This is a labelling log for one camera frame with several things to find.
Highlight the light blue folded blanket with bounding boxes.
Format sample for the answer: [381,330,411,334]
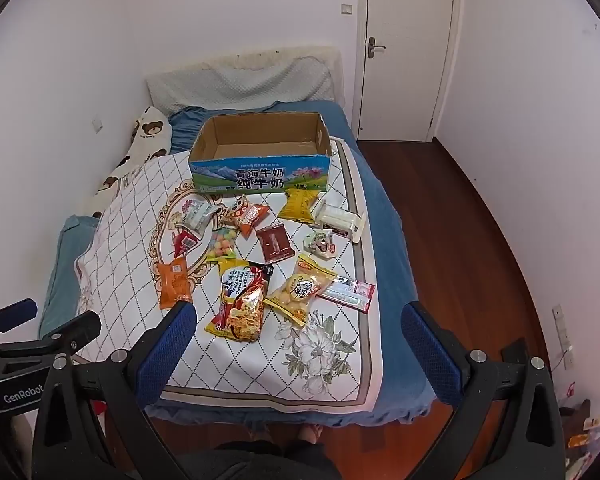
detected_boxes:
[39,215,103,338]

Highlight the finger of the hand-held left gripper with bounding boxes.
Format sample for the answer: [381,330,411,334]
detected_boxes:
[0,310,102,361]
[0,298,38,343]

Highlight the blue bed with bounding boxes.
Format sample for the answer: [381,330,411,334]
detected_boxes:
[40,100,436,428]

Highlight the bear print pillow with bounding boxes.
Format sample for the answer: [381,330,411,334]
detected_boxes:
[86,106,173,217]

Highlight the white wall power strip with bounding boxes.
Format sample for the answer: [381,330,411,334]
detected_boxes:
[551,303,575,371]

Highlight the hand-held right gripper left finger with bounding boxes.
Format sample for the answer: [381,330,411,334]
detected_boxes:
[32,300,198,480]

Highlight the printed cardboard box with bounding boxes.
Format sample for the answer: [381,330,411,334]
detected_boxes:
[188,112,333,196]

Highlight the yellow round biscuits packet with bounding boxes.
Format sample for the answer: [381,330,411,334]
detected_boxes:
[264,255,339,325]

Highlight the person's foot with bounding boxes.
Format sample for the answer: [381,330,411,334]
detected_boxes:
[299,423,326,447]

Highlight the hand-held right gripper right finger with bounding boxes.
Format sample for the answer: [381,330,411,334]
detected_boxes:
[401,301,567,480]

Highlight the white door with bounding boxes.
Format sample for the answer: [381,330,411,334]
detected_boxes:
[357,0,463,142]

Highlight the black floor object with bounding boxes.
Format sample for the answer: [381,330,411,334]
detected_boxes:
[500,337,530,363]

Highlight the long pink white packet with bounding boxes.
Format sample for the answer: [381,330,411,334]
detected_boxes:
[316,276,377,315]

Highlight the small red snack packet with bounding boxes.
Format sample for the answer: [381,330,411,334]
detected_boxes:
[171,227,201,261]

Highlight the green white pink snack packet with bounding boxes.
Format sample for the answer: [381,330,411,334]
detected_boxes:
[175,200,220,237]

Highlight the diamond pattern floral blanket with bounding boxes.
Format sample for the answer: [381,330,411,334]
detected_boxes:
[73,137,383,416]

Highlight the small round green-white packet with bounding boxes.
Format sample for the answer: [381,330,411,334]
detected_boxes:
[302,228,338,259]

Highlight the red yellow noodle packet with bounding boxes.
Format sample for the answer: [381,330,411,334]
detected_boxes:
[204,259,275,344]

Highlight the yellow snack packet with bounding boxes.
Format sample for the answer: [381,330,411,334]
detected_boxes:
[278,187,317,222]

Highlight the floor clutter pile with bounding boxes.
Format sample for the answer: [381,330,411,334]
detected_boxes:
[555,382,600,480]

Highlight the dark red snack packet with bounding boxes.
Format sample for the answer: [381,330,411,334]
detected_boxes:
[255,223,294,265]

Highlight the colourful candy balls bag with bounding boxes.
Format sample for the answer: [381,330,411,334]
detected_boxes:
[206,226,240,264]

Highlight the orange patterned snack packet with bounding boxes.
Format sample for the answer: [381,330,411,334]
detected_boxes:
[223,195,271,239]

